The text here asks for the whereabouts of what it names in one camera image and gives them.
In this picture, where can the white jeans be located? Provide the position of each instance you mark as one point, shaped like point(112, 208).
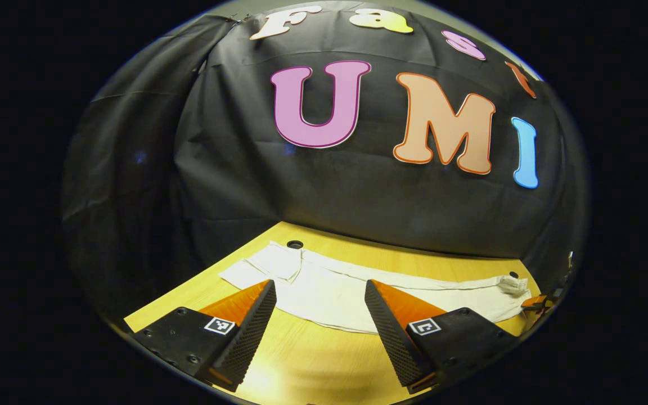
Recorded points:
point(335, 292)

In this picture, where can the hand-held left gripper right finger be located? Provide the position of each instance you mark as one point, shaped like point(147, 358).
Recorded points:
point(391, 332)

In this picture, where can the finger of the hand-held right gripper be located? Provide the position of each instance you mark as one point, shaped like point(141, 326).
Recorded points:
point(535, 304)

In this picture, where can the black backdrop cloth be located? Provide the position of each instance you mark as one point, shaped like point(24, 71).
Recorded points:
point(358, 197)

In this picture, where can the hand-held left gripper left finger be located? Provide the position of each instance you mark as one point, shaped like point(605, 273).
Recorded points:
point(248, 332)

